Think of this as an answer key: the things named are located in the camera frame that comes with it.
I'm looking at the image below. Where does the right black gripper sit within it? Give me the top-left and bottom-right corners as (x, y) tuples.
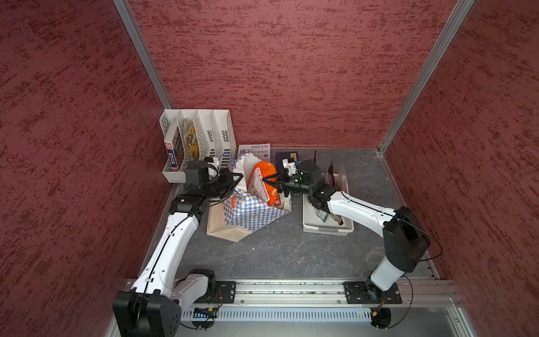
(262, 168), (312, 197)

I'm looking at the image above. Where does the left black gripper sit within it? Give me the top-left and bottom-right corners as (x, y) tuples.
(202, 167), (243, 199)

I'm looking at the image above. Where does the orange condiment packet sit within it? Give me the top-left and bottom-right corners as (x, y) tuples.
(248, 160), (282, 207)

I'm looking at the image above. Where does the white blue checkered paper bag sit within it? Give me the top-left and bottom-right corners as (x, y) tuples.
(206, 153), (292, 242)

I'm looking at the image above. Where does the black red condiment packet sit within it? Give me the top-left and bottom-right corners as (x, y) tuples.
(315, 161), (344, 227)

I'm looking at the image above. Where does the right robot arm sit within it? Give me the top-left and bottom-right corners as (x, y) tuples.
(262, 160), (432, 303)

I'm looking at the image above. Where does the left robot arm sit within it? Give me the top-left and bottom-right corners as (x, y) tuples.
(112, 160), (244, 336)

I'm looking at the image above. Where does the dark navy notebook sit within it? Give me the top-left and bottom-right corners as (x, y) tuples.
(275, 151), (300, 170)

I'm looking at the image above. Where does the white booklet with text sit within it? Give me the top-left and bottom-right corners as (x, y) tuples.
(237, 143), (271, 161)

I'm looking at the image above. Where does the yellow magazine in rack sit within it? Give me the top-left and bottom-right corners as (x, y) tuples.
(182, 119), (199, 160)

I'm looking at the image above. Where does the white plastic tray basket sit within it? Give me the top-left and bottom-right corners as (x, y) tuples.
(302, 166), (355, 236)

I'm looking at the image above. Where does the white file organizer rack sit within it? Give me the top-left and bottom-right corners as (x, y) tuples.
(159, 109), (237, 184)

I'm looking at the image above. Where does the blue white book in rack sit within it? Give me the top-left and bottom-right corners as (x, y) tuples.
(164, 119), (183, 171)

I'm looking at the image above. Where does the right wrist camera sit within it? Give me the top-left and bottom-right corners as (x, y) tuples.
(282, 158), (299, 176)

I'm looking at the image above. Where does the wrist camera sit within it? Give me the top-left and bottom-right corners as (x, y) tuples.
(282, 158), (299, 176)
(204, 157), (220, 170)

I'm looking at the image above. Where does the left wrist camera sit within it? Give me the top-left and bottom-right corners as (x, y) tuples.
(204, 157), (220, 170)

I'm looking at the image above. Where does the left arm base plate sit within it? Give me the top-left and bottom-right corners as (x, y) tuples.
(195, 281), (237, 305)

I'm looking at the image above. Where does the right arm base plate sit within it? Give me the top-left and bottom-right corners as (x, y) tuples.
(342, 282), (403, 306)

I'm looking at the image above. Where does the aluminium rail base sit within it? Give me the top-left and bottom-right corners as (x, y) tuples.
(178, 279), (462, 329)

